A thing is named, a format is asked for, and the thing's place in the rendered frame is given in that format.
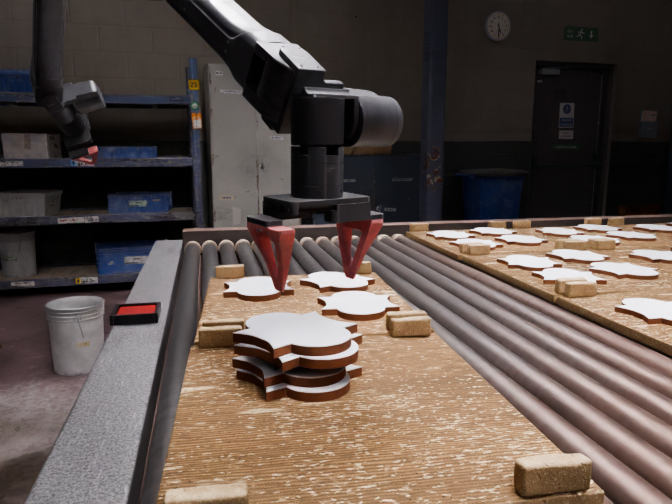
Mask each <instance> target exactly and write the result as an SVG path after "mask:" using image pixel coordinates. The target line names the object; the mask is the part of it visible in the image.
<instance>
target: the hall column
mask: <svg viewBox="0 0 672 504"><path fill-rule="evenodd" d="M448 6H449V0H424V36H423V75H422V113H421V152H420V190H419V222H426V221H441V219H442V187H443V159H444V128H445V98H446V67H447V37H448Z"/></svg>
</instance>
